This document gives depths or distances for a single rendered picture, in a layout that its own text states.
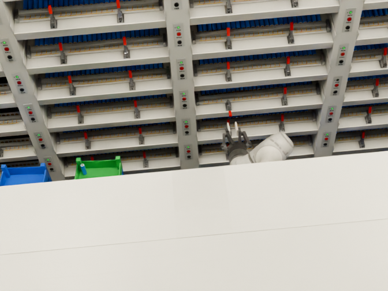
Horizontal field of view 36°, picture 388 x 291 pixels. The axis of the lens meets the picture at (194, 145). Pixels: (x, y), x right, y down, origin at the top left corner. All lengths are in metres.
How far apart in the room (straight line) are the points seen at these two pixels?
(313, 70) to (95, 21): 0.99
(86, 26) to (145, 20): 0.24
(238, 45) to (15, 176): 1.18
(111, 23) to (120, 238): 1.55
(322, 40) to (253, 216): 1.70
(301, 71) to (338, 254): 1.84
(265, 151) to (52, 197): 1.34
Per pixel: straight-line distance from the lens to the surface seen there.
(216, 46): 2.56
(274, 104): 2.85
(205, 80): 2.69
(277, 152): 2.28
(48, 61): 2.61
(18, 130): 2.91
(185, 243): 0.97
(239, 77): 2.70
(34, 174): 2.85
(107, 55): 2.58
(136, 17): 2.44
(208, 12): 2.44
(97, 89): 2.71
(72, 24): 2.47
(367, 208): 1.03
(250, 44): 2.58
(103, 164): 2.77
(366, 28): 2.69
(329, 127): 3.03
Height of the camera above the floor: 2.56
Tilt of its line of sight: 50 degrees down
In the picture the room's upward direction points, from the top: 4 degrees counter-clockwise
